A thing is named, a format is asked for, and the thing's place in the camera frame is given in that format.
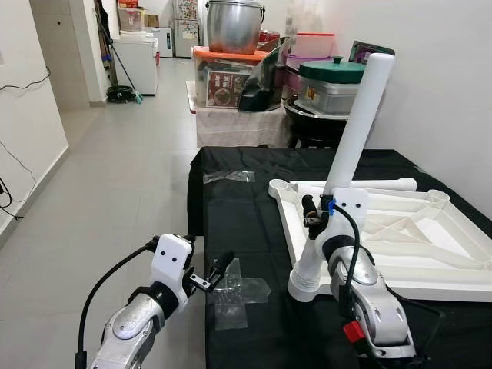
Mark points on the bench with white lace cloth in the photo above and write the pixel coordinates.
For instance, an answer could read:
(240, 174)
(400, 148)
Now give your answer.
(238, 127)

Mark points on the green pot with lid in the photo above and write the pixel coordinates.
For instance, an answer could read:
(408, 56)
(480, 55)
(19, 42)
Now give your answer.
(330, 71)

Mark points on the white box with pink lid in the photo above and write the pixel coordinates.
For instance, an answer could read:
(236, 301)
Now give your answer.
(315, 44)

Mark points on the white plastic table leg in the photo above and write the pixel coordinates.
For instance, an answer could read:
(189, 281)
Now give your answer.
(357, 123)
(384, 184)

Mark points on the dark framed picture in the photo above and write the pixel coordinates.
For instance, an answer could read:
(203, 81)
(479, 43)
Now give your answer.
(363, 52)

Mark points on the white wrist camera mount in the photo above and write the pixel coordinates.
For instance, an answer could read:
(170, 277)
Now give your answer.
(350, 207)
(171, 265)

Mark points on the crinkled clear tape strip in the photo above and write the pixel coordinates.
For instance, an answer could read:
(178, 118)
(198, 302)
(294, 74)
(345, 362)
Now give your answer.
(228, 176)

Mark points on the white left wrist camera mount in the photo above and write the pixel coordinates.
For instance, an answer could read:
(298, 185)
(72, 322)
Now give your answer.
(171, 265)

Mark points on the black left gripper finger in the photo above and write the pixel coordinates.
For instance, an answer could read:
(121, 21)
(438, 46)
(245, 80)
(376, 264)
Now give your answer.
(225, 264)
(190, 237)

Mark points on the clear plastic container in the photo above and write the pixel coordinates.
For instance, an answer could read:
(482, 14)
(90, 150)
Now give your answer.
(327, 98)

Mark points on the white cabinet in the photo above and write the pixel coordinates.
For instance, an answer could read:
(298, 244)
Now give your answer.
(137, 65)

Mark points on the square clear tape patch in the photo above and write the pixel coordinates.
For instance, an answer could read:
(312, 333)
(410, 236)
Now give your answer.
(238, 296)

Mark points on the white plastic table top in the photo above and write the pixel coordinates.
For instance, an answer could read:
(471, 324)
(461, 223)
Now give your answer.
(430, 261)

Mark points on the steel pot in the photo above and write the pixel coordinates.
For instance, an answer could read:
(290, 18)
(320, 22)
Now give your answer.
(234, 27)

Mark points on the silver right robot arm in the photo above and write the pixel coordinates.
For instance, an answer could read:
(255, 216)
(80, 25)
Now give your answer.
(377, 307)

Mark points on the black round wok stand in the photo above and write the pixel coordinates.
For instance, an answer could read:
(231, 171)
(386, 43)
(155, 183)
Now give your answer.
(315, 127)

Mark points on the black table cloth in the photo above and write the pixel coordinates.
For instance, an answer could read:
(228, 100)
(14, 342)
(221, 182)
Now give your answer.
(246, 231)

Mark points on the black floor mop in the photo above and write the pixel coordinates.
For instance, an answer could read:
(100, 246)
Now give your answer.
(121, 94)

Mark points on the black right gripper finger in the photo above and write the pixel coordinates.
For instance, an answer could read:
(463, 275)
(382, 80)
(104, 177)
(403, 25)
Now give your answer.
(309, 209)

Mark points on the black plastic bag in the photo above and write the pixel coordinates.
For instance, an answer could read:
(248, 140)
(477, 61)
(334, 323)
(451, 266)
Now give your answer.
(260, 84)

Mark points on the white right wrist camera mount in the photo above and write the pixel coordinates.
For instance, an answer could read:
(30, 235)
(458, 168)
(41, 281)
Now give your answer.
(350, 207)

